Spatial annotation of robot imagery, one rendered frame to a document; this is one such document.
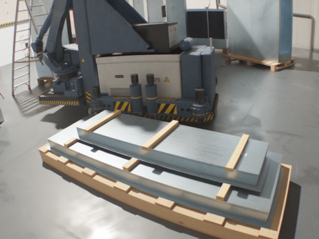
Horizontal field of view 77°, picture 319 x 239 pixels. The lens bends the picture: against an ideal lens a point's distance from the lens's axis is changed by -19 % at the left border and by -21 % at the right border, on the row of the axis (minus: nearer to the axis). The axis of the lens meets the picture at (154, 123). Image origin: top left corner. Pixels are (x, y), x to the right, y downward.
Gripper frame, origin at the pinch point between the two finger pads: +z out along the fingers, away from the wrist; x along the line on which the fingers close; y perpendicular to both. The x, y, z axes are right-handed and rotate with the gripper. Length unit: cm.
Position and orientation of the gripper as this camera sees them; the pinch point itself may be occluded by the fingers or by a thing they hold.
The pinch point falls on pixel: (44, 62)
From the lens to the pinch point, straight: 416.4
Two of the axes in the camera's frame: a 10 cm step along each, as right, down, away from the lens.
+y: 3.1, -4.4, 8.4
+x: -8.5, 2.7, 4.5
